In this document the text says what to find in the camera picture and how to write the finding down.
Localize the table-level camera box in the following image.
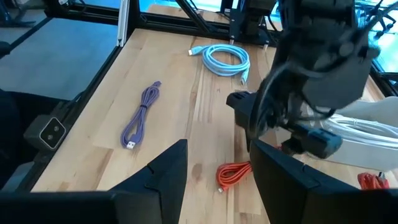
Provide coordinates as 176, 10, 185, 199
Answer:
23, 114, 68, 153

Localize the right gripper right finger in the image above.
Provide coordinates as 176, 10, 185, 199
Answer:
249, 139, 398, 224

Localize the black aluminium table frame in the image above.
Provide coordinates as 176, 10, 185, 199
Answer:
0, 0, 398, 194

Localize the purple USB cable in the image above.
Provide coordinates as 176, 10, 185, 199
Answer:
119, 80, 162, 151

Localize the grey plastic bin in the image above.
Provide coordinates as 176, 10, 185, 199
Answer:
298, 95, 398, 172

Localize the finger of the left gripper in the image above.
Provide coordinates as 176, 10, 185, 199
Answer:
280, 136, 301, 156
245, 125, 260, 153

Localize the red USB cable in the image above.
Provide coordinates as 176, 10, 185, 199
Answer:
356, 172, 391, 190
216, 161, 253, 194

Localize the white USB cable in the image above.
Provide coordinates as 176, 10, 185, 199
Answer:
323, 113, 398, 147

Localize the light blue USB cable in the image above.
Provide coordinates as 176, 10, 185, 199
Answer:
187, 43, 251, 86

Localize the silver light strip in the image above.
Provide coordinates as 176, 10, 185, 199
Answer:
116, 0, 131, 47

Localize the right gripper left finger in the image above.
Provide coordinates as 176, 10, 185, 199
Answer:
108, 138, 189, 224

